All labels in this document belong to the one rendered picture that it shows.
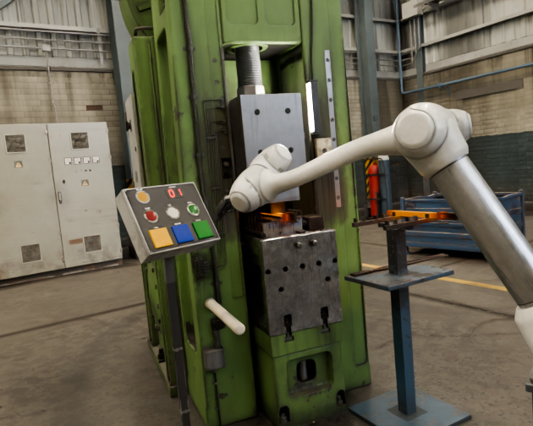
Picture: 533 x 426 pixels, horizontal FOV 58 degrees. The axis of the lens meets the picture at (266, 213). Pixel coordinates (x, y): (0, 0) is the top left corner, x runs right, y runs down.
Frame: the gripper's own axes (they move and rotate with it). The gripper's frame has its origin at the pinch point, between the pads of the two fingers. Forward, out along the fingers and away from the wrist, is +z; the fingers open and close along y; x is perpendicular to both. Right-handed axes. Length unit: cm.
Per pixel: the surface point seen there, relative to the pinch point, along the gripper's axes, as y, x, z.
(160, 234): -20.0, 1.2, 12.5
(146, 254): -27.0, -4.6, 15.1
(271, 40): 58, 75, -24
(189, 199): 0.9, 14.6, 13.2
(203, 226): 0.7, 1.3, 12.4
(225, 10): 38, 91, -22
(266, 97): 42, 46, -16
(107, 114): 268, 385, 423
